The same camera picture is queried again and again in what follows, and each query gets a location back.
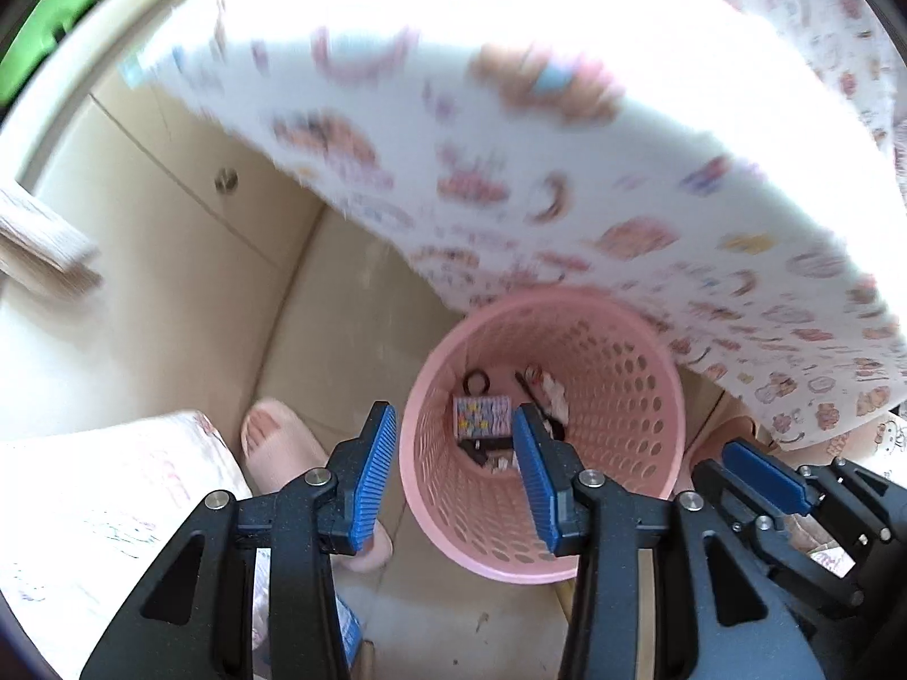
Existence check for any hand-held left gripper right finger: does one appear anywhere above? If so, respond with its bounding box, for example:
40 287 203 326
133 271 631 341
511 403 830 680

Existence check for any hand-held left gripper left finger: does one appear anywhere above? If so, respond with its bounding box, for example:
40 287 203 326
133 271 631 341
78 402 398 680

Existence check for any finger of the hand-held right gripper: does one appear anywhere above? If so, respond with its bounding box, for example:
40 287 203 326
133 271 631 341
797 458 907 550
690 441 876 619

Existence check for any pink checked tissue packet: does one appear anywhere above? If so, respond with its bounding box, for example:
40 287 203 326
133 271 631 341
453 395 516 441

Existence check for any pink plastic basket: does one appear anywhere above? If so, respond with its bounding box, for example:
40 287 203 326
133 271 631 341
398 288 687 585

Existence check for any pink slipper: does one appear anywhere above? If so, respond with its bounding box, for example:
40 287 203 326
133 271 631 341
241 400 394 573

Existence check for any blue plastic item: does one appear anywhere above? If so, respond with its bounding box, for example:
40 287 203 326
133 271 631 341
338 595 364 661

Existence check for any person's left leg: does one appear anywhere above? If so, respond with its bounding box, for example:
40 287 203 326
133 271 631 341
0 409 274 680

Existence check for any bear print cloth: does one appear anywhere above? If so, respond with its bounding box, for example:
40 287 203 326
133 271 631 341
120 0 907 454

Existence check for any white cabinet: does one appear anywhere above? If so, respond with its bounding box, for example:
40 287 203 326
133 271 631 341
0 71 334 440

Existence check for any green storage box white lid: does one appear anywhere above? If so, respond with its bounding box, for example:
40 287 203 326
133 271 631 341
0 0 115 114

